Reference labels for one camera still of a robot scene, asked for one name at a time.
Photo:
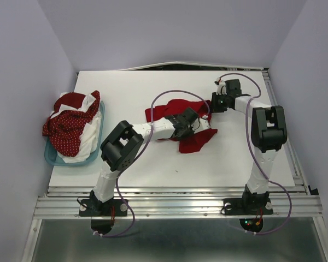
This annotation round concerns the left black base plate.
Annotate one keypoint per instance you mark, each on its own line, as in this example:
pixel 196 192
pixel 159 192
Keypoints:
pixel 113 207

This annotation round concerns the aluminium frame rail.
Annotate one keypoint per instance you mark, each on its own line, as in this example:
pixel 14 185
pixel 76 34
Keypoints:
pixel 177 202

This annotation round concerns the red polka dot skirt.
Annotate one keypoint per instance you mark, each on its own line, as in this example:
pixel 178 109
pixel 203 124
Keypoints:
pixel 68 125

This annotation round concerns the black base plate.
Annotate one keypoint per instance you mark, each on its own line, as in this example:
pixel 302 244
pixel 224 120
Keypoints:
pixel 237 207
pixel 113 207

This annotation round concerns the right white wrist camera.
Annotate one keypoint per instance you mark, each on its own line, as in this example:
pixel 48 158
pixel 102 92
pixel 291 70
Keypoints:
pixel 220 87

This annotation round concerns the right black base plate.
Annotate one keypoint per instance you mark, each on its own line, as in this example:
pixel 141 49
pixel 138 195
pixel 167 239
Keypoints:
pixel 237 207

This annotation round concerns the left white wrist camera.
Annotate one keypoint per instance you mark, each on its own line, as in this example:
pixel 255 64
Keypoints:
pixel 200 125

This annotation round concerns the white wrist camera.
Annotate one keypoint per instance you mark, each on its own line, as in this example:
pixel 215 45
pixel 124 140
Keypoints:
pixel 220 87
pixel 200 125

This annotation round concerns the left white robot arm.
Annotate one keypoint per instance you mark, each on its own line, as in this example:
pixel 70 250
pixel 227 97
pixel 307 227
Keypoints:
pixel 120 150

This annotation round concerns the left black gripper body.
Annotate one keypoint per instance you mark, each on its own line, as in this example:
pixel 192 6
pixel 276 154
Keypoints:
pixel 189 131

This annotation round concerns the plain red skirt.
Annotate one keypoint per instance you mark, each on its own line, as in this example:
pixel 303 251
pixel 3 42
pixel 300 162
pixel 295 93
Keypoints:
pixel 193 143

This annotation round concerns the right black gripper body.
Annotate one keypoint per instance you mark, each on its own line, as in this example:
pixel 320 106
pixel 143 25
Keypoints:
pixel 218 103

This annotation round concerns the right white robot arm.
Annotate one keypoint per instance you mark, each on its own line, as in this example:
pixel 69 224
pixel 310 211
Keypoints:
pixel 266 134

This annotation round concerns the teal plastic basket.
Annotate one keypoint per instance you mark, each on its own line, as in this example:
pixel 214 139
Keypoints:
pixel 52 158

